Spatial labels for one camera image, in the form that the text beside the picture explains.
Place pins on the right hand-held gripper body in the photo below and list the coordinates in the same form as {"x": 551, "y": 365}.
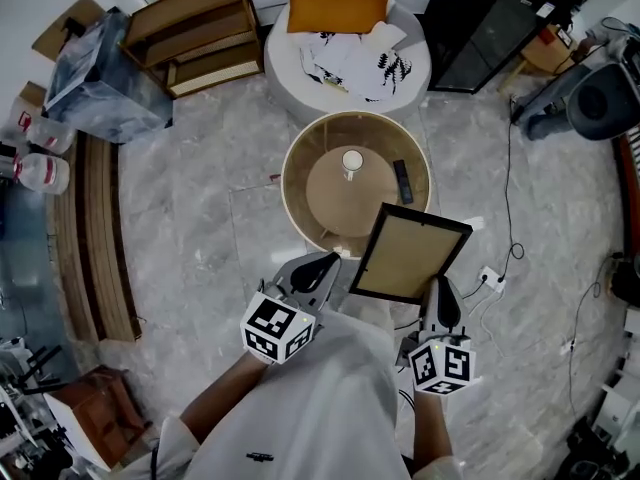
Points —
{"x": 442, "y": 365}

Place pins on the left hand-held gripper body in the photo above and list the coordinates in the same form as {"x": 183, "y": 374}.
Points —
{"x": 277, "y": 325}

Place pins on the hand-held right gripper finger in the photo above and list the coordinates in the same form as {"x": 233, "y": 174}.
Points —
{"x": 441, "y": 288}

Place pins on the black picture frame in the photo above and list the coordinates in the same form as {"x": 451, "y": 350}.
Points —
{"x": 415, "y": 253}

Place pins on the person's right forearm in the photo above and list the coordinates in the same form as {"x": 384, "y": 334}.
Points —
{"x": 432, "y": 428}

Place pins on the person's left forearm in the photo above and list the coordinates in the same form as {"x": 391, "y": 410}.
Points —
{"x": 225, "y": 398}

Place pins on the white power strip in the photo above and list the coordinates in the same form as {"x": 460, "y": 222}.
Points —
{"x": 491, "y": 278}

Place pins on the round wooden table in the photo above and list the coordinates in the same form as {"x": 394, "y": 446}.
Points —
{"x": 330, "y": 188}

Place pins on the person's white shirt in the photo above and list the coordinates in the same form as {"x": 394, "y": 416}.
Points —
{"x": 310, "y": 398}

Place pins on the white mug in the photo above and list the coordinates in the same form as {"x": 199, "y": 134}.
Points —
{"x": 352, "y": 163}

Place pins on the black remote control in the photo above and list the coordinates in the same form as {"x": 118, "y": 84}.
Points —
{"x": 403, "y": 180}

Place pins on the round white pouf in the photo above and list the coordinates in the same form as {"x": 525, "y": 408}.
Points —
{"x": 285, "y": 68}

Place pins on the white patterned cloth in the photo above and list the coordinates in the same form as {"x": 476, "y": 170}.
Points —
{"x": 360, "y": 63}

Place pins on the stack of wooden planks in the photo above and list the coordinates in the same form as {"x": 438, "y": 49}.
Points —
{"x": 90, "y": 248}

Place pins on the grey office chair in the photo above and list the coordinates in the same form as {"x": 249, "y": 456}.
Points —
{"x": 605, "y": 100}

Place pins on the black glass cabinet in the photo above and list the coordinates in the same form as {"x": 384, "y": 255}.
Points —
{"x": 480, "y": 38}

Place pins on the small wooden side table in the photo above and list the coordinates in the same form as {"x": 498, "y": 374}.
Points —
{"x": 547, "y": 50}

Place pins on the orange cushion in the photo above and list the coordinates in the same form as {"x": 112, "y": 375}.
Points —
{"x": 337, "y": 0}

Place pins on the wooden rattan shelf unit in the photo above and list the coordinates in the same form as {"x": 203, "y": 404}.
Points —
{"x": 200, "y": 33}

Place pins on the clear plastic water jug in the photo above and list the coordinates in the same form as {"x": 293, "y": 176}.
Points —
{"x": 50, "y": 135}
{"x": 42, "y": 174}

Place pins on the plastic-wrapped box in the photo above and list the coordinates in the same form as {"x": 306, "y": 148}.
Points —
{"x": 100, "y": 88}

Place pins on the cardboard box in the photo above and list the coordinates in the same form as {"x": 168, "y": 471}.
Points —
{"x": 60, "y": 30}

